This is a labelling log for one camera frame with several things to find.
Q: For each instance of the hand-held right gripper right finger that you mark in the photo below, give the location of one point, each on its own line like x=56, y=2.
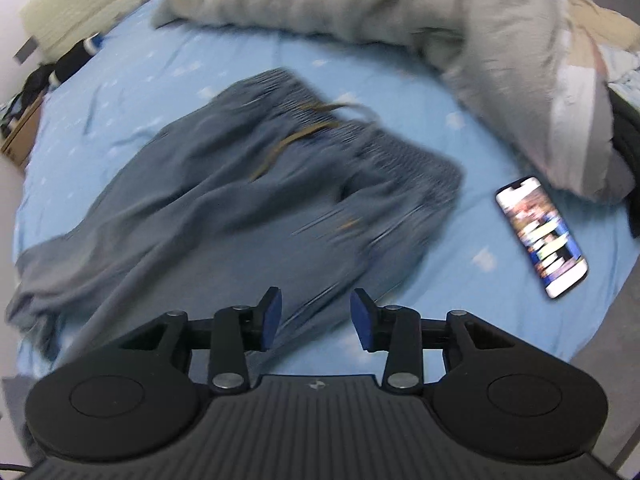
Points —
x=361, y=321

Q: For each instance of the black cloth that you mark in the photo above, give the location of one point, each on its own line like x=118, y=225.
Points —
x=627, y=160

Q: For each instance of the grey wall switch plate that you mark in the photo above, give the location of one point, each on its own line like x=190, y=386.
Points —
x=25, y=50

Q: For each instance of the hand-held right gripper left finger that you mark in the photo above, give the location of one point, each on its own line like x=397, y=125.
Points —
x=270, y=321

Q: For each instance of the grey duvet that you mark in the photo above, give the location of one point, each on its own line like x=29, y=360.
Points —
x=450, y=15

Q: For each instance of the smartphone with lit screen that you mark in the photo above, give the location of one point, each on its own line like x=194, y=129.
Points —
x=542, y=237

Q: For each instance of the black bolster pillow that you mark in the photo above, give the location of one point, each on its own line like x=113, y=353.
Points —
x=75, y=62

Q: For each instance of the blue-grey pants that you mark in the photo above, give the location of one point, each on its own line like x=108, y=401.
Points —
x=210, y=220

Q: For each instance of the wooden nightstand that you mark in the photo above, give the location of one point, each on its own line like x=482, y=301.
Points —
x=22, y=130

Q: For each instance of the dark clothes pile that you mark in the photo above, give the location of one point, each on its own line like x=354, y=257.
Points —
x=39, y=82

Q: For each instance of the cream quilted headboard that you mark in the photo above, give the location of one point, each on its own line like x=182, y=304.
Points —
x=85, y=5

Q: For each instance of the bed with light blue sheet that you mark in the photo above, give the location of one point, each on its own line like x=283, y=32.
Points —
x=150, y=85

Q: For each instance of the light blue crumpled cloth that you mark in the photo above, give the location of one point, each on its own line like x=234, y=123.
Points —
x=622, y=67

